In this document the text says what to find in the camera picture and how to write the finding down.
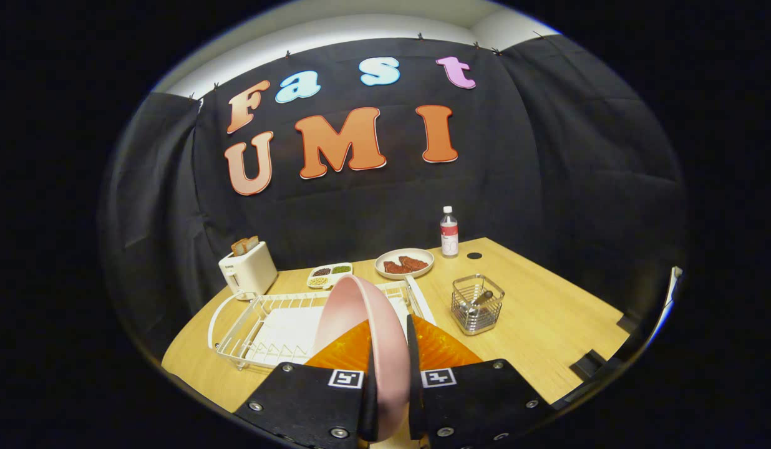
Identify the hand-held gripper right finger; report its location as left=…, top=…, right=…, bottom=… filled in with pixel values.
left=406, top=314, right=553, bottom=449

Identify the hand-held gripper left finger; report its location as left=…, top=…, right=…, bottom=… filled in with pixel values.
left=234, top=319, right=379, bottom=449

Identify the white wire dish rack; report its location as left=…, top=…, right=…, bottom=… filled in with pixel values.
left=208, top=278, right=437, bottom=373

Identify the metal wire basket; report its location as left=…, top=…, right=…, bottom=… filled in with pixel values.
left=451, top=274, right=505, bottom=336

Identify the pink plate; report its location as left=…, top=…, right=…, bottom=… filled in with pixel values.
left=312, top=274, right=411, bottom=442

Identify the white divided dish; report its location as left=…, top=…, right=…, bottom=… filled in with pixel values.
left=306, top=263, right=354, bottom=289

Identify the white round plate with meat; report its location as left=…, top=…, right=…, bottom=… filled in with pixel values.
left=374, top=248, right=435, bottom=279

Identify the white toaster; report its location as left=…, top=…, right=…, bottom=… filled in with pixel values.
left=218, top=242, right=279, bottom=300

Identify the clear bottle with red label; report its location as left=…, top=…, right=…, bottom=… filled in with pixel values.
left=440, top=206, right=459, bottom=258

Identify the black backdrop cloth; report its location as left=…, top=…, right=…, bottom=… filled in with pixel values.
left=99, top=34, right=689, bottom=356

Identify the row of black cloth clips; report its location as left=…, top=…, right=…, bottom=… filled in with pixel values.
left=187, top=31, right=545, bottom=100

